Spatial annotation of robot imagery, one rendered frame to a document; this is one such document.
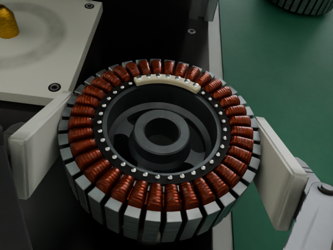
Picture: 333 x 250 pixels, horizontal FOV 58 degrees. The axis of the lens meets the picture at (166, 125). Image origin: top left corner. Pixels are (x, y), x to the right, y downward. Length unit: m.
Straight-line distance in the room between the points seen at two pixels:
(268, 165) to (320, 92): 0.22
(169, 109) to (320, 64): 0.25
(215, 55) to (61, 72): 0.18
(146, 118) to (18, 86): 0.14
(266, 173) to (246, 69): 0.21
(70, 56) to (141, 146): 0.16
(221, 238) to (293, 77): 0.21
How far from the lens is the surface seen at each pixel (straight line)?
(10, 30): 0.33
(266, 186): 0.16
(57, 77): 0.28
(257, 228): 0.25
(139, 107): 0.20
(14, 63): 0.30
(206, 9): 0.37
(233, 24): 0.43
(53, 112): 0.16
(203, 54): 0.33
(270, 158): 0.16
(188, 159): 0.18
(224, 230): 0.25
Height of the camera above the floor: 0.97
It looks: 52 degrees down
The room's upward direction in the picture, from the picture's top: 10 degrees clockwise
